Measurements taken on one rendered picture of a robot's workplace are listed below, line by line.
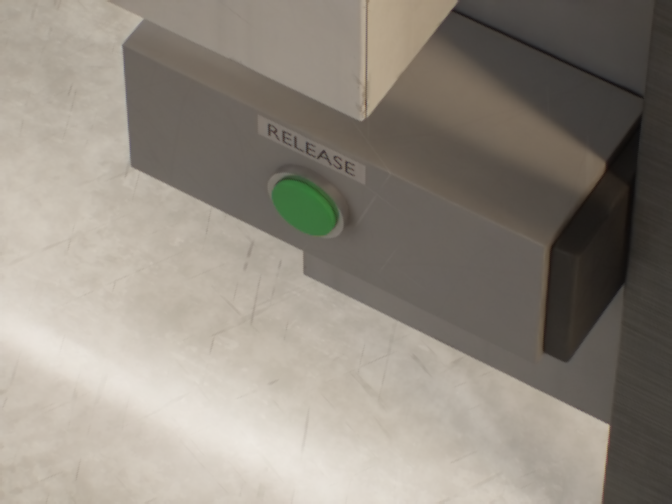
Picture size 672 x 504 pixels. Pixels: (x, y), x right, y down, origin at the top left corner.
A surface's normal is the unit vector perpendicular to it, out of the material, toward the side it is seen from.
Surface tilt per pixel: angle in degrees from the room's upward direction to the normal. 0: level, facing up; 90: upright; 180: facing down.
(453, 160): 0
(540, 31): 90
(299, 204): 90
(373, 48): 90
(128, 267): 0
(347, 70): 90
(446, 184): 0
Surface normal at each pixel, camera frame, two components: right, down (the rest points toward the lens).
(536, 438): 0.00, -0.60
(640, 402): -0.52, 0.68
